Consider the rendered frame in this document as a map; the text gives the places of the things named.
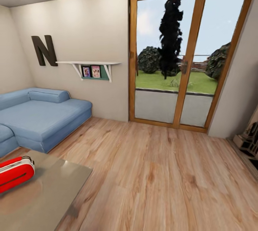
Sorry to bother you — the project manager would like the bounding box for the radio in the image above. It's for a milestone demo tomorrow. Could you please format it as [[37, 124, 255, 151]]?
[[0, 156, 35, 193]]

